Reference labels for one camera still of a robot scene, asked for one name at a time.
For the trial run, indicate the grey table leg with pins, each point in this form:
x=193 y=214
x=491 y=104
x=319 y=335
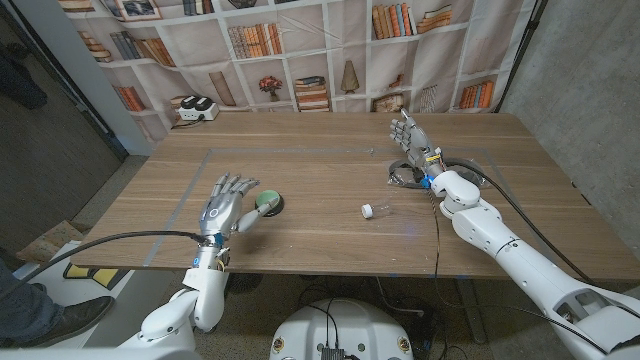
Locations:
x=472 y=310

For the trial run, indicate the person leg in blue jeans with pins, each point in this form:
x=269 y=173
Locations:
x=22 y=315

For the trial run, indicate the grey tape rectangle outline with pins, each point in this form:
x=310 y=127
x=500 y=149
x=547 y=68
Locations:
x=300 y=150

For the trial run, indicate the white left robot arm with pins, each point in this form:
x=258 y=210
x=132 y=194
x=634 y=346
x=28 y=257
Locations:
x=207 y=300

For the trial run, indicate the black shoe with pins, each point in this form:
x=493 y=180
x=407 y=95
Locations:
x=75 y=317

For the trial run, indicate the yellow and black floor marker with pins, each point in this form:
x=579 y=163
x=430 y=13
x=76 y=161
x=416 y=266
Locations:
x=95 y=275

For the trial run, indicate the black backdrop stand pole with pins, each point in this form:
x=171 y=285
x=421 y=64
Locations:
x=522 y=50

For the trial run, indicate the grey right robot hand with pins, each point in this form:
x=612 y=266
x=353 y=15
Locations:
x=415 y=142

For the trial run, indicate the white power strip black plugs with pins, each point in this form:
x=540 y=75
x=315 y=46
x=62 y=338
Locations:
x=197 y=111

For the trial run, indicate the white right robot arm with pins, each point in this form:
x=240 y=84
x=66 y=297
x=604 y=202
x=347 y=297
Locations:
x=525 y=270

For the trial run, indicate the small clear cup white cap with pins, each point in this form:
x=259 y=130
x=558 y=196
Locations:
x=368 y=210

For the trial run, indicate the printed bookshelf backdrop cloth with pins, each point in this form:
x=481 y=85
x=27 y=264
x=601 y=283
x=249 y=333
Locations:
x=320 y=55

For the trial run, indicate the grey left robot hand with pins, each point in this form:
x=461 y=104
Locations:
x=220 y=212

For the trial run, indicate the brown cardboard sheet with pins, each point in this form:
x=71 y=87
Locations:
x=50 y=240

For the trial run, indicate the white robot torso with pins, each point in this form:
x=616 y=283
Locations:
x=345 y=330

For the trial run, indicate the green push button black base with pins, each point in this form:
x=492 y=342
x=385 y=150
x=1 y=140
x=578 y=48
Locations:
x=265 y=197

